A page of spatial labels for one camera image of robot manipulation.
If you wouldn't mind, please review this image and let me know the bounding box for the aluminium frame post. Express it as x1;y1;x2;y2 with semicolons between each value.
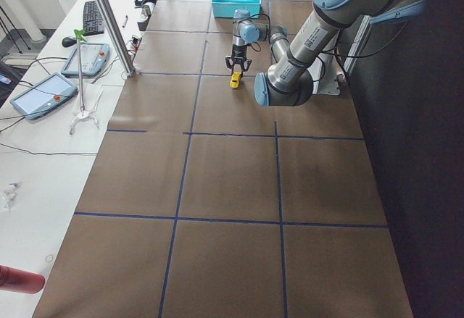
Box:
95;0;136;77

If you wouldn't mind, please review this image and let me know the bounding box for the yellow beetle toy car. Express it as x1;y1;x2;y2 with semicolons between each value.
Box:
229;72;243;88

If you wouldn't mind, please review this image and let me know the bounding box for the white pedestal column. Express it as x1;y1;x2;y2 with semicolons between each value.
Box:
308;54;341;96

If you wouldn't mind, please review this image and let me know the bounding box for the teach pendant tablet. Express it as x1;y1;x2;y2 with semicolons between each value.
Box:
61;43;109;78
10;72;78;120

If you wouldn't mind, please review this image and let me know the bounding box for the black keyboard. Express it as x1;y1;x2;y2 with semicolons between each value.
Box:
83;1;104;35

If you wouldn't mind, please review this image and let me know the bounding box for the red bottle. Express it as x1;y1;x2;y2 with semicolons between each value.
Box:
1;265;46;294

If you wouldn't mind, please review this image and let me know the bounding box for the near teach pendant tablet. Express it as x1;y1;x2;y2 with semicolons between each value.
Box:
10;72;78;120

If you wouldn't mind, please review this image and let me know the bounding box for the black computer mouse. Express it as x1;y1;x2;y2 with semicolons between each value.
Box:
62;37;77;48

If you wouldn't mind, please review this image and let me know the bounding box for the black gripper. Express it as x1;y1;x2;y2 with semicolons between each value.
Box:
225;45;252;75

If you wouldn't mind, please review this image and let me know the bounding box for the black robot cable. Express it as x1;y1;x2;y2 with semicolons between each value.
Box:
246;12;276;53

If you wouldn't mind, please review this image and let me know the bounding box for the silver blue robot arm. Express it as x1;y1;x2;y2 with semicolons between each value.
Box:
225;0;393;106

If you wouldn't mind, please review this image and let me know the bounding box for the far teach pendant tablet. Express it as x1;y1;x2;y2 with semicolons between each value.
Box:
61;43;109;78

